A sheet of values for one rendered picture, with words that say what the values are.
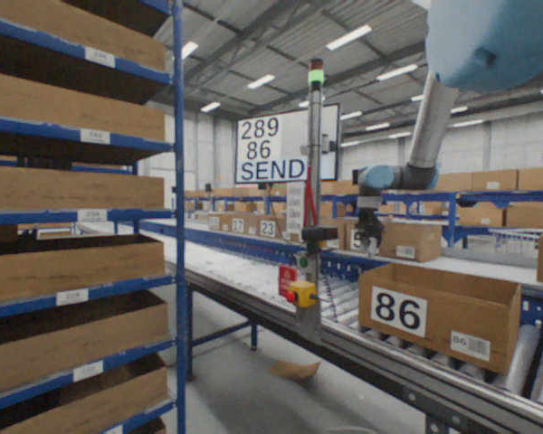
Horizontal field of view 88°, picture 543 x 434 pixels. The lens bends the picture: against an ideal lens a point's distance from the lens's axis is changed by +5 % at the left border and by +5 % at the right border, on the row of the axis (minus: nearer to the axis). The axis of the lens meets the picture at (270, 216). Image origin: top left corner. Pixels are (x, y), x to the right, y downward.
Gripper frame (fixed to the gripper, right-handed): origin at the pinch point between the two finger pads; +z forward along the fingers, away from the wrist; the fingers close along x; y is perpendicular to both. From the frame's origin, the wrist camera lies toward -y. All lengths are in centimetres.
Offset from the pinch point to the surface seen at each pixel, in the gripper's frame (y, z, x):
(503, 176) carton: -482, -67, -21
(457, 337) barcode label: 22.6, 13.6, 36.3
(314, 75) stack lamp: 31, -66, -6
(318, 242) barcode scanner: 34.6, -8.6, -0.7
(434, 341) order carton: 22.5, 16.7, 31.0
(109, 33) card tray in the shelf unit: 88, -66, -30
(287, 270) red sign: 31.8, 4.6, -17.4
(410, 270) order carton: -5.9, 4.6, 13.6
